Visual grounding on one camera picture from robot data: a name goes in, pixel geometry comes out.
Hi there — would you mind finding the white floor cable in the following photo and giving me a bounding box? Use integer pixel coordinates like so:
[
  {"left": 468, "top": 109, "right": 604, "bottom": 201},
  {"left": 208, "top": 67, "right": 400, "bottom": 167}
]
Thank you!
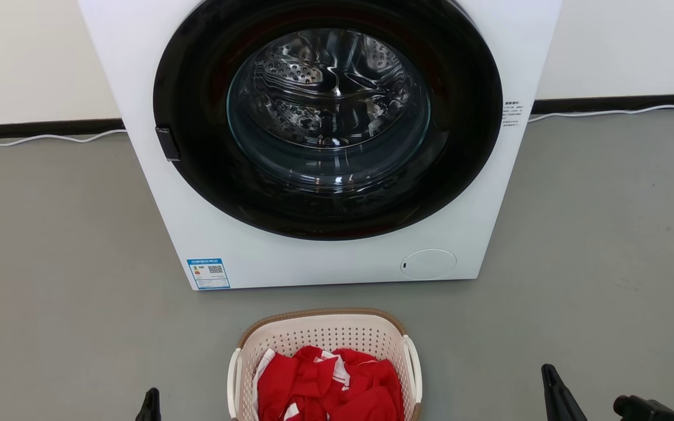
[
  {"left": 528, "top": 105, "right": 674, "bottom": 123},
  {"left": 0, "top": 129, "right": 128, "bottom": 147}
]

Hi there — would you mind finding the cream plastic laundry basket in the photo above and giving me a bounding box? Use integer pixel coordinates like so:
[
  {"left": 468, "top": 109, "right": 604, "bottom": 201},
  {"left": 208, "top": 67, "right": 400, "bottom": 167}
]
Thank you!
[{"left": 227, "top": 308, "right": 423, "bottom": 421}]

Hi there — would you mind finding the small printed text sticker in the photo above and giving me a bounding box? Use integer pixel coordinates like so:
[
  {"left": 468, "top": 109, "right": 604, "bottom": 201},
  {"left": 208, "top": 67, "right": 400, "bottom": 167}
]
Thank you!
[{"left": 502, "top": 101, "right": 525, "bottom": 128}]

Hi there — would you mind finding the red and white clothing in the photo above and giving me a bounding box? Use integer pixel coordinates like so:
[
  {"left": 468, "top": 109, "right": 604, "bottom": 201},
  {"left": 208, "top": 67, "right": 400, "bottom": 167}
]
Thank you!
[{"left": 252, "top": 345, "right": 405, "bottom": 421}]

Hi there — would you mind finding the black door handle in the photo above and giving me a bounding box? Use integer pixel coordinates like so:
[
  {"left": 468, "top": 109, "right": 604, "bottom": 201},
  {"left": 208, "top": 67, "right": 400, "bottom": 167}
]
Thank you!
[{"left": 155, "top": 126, "right": 181, "bottom": 163}]

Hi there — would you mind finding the steel washer drum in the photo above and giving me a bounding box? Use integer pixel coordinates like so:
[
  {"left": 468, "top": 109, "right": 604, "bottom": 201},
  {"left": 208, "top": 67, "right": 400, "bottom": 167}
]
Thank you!
[{"left": 228, "top": 29, "right": 431, "bottom": 177}]

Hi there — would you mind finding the round black washer door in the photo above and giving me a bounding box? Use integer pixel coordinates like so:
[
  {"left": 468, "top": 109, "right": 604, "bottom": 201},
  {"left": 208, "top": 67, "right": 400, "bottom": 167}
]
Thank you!
[{"left": 153, "top": 0, "right": 503, "bottom": 241}]

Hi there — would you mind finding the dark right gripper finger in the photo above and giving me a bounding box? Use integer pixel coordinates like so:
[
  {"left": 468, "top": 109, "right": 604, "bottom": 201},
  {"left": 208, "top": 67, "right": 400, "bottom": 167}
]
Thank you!
[
  {"left": 541, "top": 364, "right": 586, "bottom": 421},
  {"left": 613, "top": 395, "right": 674, "bottom": 421}
]

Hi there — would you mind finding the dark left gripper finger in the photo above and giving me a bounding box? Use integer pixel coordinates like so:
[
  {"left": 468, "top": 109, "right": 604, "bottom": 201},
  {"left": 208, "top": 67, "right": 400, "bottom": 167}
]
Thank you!
[{"left": 135, "top": 388, "right": 161, "bottom": 421}]

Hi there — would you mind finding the round white filter cover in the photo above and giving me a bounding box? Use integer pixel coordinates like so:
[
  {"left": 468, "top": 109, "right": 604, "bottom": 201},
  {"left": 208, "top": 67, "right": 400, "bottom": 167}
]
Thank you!
[{"left": 401, "top": 249, "right": 458, "bottom": 281}]

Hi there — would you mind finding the blue energy label sticker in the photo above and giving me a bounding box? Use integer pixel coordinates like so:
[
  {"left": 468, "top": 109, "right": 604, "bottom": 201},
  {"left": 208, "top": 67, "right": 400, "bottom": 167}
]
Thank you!
[{"left": 187, "top": 258, "right": 231, "bottom": 291}]

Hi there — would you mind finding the white front-load washing machine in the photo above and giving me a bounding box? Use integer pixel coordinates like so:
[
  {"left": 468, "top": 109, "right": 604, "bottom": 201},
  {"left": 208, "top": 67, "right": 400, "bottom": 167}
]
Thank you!
[{"left": 77, "top": 0, "right": 563, "bottom": 291}]

